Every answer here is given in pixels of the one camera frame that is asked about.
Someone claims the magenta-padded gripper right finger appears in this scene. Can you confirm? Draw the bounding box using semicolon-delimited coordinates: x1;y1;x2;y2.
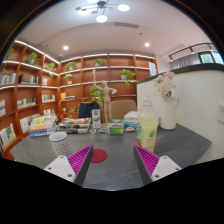
133;144;183;186

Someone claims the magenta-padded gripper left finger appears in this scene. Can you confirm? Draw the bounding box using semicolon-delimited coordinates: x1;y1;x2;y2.
43;144;95;187

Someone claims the clear bottle of yellow drink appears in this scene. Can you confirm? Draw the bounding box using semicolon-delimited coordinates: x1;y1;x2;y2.
136;95;160;154

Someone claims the white cup with triangle pattern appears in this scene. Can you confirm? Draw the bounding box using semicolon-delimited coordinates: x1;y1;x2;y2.
48;131;72;158

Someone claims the flat round red coaster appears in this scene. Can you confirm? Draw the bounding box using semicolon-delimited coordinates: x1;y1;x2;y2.
90;148;108;164

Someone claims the stack of colourful books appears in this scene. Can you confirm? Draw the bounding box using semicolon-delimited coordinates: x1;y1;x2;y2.
28;114;58;138

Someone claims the white jug vase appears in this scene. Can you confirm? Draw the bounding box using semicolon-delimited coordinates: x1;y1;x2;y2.
159;96;180;131

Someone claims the tall green and white carton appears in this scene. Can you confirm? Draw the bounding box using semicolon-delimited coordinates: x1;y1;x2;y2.
91;108;102;130

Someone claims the green and white box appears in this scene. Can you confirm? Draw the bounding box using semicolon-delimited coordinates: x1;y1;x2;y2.
107;119;125;136

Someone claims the orange wooden shelf unit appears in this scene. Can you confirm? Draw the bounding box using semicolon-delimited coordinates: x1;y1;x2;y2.
0;39;158;158

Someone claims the pink and white flower bouquet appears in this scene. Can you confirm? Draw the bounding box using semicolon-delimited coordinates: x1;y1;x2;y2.
153;70;177;99

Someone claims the wooden artist mannequin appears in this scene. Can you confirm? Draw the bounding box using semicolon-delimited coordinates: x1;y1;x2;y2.
92;69;118;124

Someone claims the grey window curtain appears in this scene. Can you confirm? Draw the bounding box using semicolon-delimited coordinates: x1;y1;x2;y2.
170;53;202;70

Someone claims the window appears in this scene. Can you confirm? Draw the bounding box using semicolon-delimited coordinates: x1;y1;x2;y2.
199;51;224;65

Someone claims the ceiling air vent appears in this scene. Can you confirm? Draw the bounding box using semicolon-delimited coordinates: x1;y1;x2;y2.
113;21;140;29

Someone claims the branched ceiling lamp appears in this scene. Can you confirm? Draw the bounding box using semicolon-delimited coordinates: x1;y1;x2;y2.
75;0;131;24

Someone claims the white wall socket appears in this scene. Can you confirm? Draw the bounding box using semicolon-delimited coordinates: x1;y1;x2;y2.
216;102;224;124

